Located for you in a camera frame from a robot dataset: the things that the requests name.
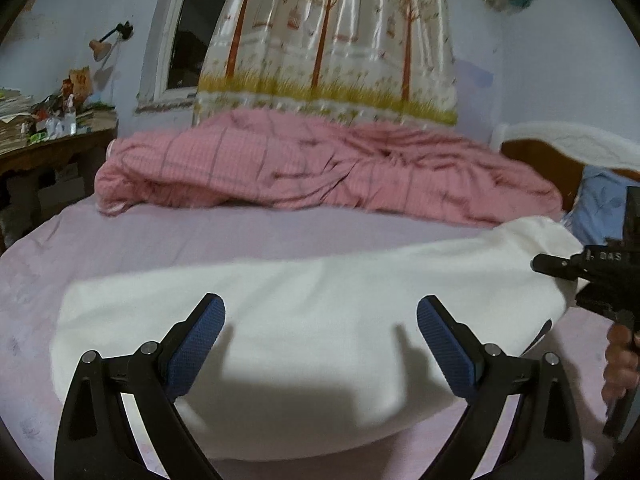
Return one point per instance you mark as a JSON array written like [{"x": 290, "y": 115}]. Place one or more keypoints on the pink checked quilt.
[{"x": 300, "y": 165}]

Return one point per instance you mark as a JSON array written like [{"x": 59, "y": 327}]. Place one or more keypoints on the clear plastic bottle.
[{"x": 70, "y": 120}]

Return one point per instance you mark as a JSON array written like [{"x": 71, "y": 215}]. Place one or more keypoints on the dark wooden desk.
[{"x": 50, "y": 147}]

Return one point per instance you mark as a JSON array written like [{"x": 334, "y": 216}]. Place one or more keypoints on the pink wall lamp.
[{"x": 102, "y": 49}]

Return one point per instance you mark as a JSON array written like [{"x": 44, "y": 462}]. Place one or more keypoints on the person's right hand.
[{"x": 620, "y": 360}]

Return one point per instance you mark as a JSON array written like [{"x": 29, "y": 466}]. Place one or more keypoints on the orange snack bag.
[{"x": 80, "y": 82}]

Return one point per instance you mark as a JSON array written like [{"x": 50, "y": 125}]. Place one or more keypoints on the blue floral pillow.
[{"x": 600, "y": 200}]

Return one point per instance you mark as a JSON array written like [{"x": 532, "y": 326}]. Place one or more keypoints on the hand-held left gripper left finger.
[{"x": 197, "y": 345}]

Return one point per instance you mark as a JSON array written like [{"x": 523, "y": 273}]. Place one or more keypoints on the white framed window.
[{"x": 195, "y": 35}]

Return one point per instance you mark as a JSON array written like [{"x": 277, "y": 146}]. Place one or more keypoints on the stack of books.
[{"x": 97, "y": 119}]

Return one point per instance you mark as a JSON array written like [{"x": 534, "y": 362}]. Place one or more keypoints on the white printed hoodie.
[{"x": 325, "y": 300}]

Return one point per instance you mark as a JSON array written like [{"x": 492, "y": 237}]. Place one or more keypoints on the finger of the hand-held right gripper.
[
  {"x": 605, "y": 307},
  {"x": 552, "y": 265}
]

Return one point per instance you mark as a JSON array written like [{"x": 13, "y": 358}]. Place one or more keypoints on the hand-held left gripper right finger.
[{"x": 445, "y": 350}]

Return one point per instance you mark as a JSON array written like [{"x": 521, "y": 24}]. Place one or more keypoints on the white wooden headboard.
[{"x": 550, "y": 135}]

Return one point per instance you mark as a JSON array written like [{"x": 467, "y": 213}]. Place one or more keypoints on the tree print curtain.
[{"x": 325, "y": 35}]

